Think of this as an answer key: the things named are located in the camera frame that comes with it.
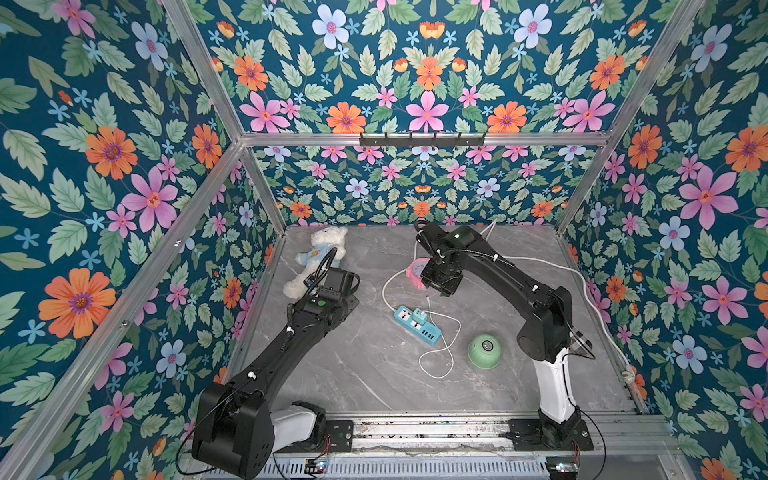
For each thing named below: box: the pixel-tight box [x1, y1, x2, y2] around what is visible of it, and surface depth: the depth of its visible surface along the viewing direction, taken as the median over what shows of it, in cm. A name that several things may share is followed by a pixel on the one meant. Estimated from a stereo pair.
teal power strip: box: [393, 306, 442, 347], surface depth 92 cm
